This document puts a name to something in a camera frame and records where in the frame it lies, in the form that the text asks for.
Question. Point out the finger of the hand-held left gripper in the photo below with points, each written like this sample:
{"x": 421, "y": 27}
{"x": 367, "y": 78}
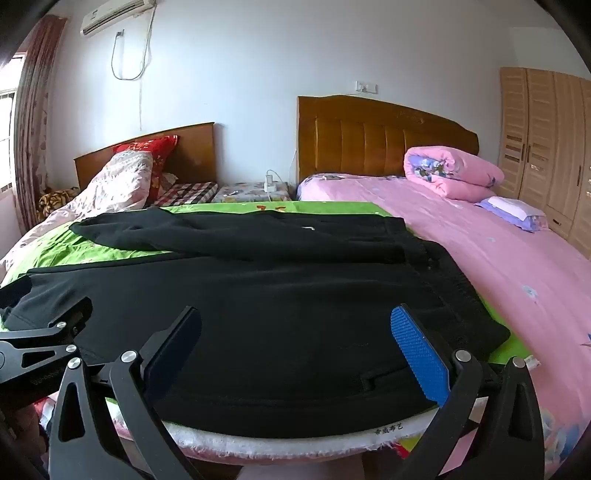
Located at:
{"x": 14, "y": 293}
{"x": 51, "y": 323}

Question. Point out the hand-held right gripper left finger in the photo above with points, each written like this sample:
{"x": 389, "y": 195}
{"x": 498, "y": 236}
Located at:
{"x": 178, "y": 350}

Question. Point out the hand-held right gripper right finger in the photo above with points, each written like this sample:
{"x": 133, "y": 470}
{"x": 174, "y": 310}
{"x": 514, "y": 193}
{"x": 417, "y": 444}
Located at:
{"x": 420, "y": 360}

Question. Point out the black pants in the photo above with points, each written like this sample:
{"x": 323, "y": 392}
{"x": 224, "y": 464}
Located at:
{"x": 277, "y": 323}

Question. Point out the green cartoon printed blanket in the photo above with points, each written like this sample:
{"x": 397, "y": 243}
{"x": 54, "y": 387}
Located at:
{"x": 69, "y": 258}

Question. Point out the tiger print blanket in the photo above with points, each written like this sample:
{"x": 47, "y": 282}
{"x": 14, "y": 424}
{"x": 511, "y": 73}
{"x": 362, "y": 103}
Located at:
{"x": 53, "y": 201}

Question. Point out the pink white floral quilt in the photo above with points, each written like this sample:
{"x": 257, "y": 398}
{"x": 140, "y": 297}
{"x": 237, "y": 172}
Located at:
{"x": 120, "y": 184}

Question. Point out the checkered bed sheet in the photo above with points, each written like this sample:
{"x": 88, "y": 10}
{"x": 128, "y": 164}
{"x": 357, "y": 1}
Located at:
{"x": 184, "y": 191}

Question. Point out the cloth covered nightstand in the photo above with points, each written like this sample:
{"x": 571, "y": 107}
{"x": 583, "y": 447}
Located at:
{"x": 244, "y": 191}

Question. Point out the window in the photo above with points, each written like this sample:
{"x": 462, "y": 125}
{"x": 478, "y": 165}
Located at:
{"x": 5, "y": 120}

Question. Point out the purple pillow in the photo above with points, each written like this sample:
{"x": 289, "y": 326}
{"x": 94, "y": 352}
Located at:
{"x": 521, "y": 217}

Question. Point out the pink patterned curtain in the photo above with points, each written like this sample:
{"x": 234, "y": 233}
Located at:
{"x": 34, "y": 115}

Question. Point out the pink folded quilt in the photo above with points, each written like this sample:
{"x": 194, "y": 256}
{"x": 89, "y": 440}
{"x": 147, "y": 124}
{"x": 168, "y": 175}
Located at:
{"x": 461, "y": 170}

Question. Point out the plain wooden headboard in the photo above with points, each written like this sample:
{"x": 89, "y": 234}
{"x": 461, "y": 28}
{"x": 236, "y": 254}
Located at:
{"x": 198, "y": 152}

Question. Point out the red patterned pillow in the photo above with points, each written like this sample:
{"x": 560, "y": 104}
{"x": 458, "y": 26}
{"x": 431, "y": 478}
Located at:
{"x": 157, "y": 152}

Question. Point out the right wooden headboard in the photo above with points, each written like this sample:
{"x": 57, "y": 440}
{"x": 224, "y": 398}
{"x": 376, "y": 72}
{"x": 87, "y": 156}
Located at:
{"x": 369, "y": 138}

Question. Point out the light wooden wardrobe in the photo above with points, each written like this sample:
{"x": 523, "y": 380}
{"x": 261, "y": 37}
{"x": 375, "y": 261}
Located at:
{"x": 545, "y": 138}

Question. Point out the white air conditioner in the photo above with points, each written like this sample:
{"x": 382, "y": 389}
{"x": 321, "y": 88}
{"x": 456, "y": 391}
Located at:
{"x": 115, "y": 14}

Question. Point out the white wall socket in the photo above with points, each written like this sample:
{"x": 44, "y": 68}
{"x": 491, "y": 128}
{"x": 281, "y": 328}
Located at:
{"x": 366, "y": 86}

